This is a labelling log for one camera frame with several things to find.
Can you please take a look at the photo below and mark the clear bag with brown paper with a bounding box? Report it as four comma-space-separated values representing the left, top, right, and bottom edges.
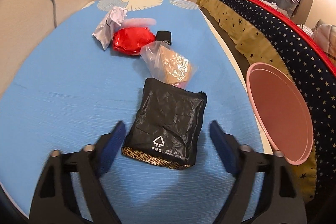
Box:
140, 40, 198, 89

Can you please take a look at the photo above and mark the pink bubble wrap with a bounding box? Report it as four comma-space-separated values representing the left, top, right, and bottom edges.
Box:
121, 18, 157, 28

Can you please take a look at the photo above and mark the plaid pillow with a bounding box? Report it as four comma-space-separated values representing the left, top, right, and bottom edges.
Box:
312, 20, 336, 64

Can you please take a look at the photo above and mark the red blanket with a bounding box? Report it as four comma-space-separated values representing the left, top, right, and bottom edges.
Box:
212, 0, 336, 67

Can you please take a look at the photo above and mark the pink plastic trash bin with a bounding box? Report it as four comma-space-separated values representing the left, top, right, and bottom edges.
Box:
246, 63, 314, 165

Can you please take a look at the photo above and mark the black plastic pouch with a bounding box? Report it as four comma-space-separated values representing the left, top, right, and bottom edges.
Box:
121, 78, 207, 170

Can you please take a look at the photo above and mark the white paper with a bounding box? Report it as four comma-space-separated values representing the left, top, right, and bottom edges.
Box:
92, 6, 127, 51

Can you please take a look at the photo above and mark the red ball wrapper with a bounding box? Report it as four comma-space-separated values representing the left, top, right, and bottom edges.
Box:
112, 27, 156, 56

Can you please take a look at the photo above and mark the small black box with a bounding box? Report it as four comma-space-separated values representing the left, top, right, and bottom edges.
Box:
156, 31, 172, 46

